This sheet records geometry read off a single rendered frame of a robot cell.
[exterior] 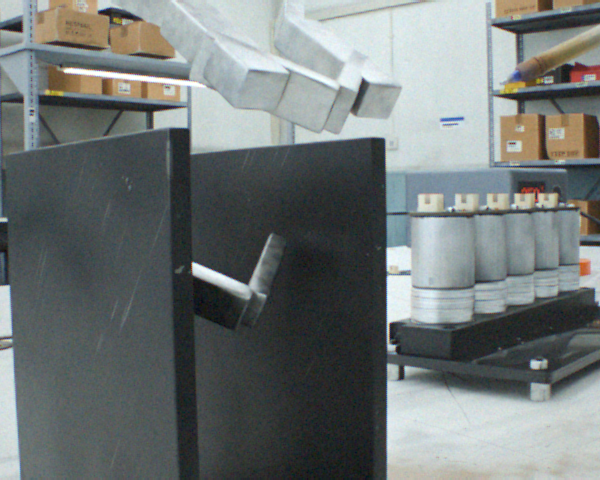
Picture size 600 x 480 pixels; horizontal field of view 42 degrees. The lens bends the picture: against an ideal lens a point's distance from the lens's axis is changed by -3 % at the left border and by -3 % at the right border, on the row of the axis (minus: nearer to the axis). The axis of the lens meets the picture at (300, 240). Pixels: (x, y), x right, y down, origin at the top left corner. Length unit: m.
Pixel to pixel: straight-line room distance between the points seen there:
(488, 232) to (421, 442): 0.12
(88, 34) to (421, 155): 3.36
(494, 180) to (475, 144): 4.79
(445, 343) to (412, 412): 0.04
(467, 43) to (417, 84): 0.49
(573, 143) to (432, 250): 4.58
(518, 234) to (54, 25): 2.70
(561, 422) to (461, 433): 0.03
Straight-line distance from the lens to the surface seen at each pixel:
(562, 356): 0.29
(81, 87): 4.91
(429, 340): 0.29
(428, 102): 5.86
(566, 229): 0.40
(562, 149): 4.89
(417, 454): 0.22
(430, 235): 0.30
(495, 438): 0.23
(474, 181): 0.88
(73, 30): 3.00
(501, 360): 0.29
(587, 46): 0.34
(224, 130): 6.29
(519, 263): 0.35
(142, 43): 3.18
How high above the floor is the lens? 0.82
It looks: 3 degrees down
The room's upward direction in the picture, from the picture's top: 1 degrees counter-clockwise
